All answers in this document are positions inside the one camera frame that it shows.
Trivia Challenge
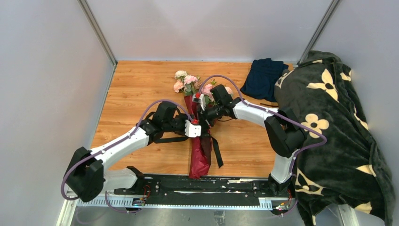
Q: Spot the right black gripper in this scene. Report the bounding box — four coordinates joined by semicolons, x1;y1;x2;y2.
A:
197;103;224;131

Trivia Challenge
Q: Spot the pink fake flower bunch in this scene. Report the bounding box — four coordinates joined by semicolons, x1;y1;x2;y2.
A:
173;70;217;105

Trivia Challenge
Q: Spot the black printed ribbon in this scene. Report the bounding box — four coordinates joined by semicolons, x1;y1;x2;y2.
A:
154;130;224;168

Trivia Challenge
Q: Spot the maroon wrapping paper sheet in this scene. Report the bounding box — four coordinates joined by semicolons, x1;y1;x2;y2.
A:
184;96;212;179

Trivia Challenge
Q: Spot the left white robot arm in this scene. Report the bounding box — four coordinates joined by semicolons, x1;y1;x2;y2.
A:
61;99;201;202

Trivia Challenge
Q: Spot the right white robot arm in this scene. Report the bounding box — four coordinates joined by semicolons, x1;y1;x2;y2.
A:
192;85;305;197

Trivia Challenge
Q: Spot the dark blue folded cloth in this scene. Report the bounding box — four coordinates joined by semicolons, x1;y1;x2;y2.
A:
240;58;288;102

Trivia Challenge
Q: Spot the black floral blanket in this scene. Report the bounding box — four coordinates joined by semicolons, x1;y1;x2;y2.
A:
274;50;396;226

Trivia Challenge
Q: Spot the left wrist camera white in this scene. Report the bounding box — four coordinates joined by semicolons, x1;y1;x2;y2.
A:
184;119;201;138

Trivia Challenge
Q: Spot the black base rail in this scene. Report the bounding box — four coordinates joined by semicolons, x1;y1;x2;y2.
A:
113;173;297;207

